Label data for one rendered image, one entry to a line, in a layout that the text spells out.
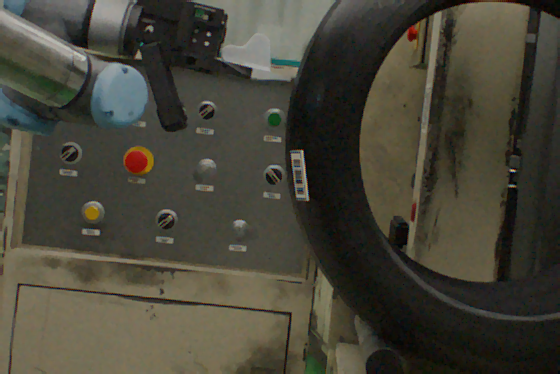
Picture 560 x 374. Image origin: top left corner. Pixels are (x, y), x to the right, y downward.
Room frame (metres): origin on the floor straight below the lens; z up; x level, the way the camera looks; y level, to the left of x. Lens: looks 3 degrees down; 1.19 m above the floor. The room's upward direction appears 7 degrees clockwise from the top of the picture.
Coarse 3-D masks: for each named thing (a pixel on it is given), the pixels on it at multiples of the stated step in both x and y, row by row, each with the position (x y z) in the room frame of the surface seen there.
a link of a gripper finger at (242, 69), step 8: (208, 56) 1.58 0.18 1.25; (192, 64) 1.59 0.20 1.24; (200, 64) 1.58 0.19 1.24; (208, 64) 1.58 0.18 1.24; (216, 64) 1.58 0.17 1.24; (224, 64) 1.58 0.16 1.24; (232, 64) 1.59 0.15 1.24; (240, 64) 1.59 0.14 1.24; (224, 72) 1.58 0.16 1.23; (232, 72) 1.58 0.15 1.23; (240, 72) 1.58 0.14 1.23; (248, 72) 1.59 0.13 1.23
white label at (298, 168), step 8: (296, 152) 1.52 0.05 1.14; (296, 160) 1.52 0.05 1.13; (296, 168) 1.52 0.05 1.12; (304, 168) 1.50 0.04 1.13; (296, 176) 1.53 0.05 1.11; (304, 176) 1.50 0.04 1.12; (296, 184) 1.53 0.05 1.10; (304, 184) 1.50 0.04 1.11; (296, 192) 1.54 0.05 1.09; (304, 192) 1.51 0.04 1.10; (304, 200) 1.51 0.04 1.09
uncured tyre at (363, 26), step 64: (384, 0) 1.51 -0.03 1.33; (448, 0) 1.79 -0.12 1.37; (512, 0) 1.79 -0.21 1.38; (320, 64) 1.53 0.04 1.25; (320, 128) 1.51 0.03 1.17; (320, 192) 1.51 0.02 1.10; (320, 256) 1.54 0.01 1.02; (384, 256) 1.51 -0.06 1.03; (384, 320) 1.53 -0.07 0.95; (448, 320) 1.51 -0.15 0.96; (512, 320) 1.51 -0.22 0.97
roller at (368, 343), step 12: (360, 324) 1.74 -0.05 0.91; (360, 336) 1.67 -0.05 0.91; (372, 336) 1.60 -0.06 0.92; (360, 348) 1.64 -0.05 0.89; (372, 348) 1.53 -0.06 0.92; (384, 348) 1.51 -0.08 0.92; (372, 360) 1.50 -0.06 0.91; (384, 360) 1.50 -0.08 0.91; (396, 360) 1.50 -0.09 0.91; (372, 372) 1.50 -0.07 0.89; (384, 372) 1.50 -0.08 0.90; (396, 372) 1.50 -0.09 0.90
